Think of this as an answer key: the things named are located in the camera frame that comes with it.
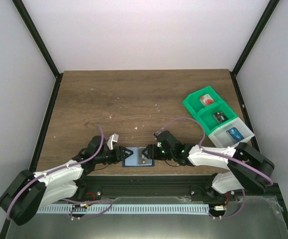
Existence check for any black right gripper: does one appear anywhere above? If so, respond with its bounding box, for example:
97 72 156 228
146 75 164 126
142 145 175 161

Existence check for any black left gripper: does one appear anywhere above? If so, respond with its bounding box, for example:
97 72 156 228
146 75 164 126
95 146 134 165

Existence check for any blue leather card holder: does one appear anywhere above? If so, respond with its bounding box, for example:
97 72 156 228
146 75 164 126
122 147 155 167

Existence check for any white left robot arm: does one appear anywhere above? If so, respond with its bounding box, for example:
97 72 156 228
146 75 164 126
0 134 133 226

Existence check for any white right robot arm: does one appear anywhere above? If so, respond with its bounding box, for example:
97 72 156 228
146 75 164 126
142 130 275 201

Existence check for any red white card in bin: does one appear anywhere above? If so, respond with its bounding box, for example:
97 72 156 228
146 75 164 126
199 94 215 107

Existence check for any dark card in bin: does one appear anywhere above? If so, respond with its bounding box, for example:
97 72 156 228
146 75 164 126
212 111 228 124

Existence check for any blue card in bin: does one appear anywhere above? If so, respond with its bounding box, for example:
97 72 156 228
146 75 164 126
226 127 244 142

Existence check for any green bin far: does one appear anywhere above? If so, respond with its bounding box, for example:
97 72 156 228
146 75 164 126
183 86 223 118

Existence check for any green bin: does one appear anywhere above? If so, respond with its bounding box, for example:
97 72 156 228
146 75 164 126
183 86 223 118
196 101 238 135

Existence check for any green bin middle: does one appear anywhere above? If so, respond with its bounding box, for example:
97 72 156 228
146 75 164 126
196 101 238 135

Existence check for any white bin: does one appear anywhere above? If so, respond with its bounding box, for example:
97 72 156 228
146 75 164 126
208 118 255 148

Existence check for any metal front plate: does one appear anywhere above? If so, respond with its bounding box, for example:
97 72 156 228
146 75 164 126
6 196 288 239

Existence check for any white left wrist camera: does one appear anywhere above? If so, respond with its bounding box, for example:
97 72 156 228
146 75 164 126
106 133 119 150

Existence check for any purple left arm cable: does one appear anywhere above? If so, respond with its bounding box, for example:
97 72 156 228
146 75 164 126
5 124 114 221

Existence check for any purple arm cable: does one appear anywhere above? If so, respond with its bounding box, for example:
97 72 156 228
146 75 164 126
5 124 114 221
155 117 274 221

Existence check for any black front frame rail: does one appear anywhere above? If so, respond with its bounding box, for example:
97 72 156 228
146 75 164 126
70 175 226 204

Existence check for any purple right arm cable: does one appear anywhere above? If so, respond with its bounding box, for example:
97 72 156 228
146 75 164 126
155 117 274 221

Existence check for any light blue slotted cable duct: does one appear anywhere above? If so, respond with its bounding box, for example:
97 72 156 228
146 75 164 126
37 204 209 216

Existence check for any black frame post left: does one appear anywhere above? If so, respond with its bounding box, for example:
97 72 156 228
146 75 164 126
11 0 61 79

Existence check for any black frame post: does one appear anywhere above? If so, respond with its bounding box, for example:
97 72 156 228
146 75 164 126
232 0 281 75
11 0 61 79

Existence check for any black frame post right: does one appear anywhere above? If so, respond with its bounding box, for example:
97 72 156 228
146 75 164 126
232 0 281 75

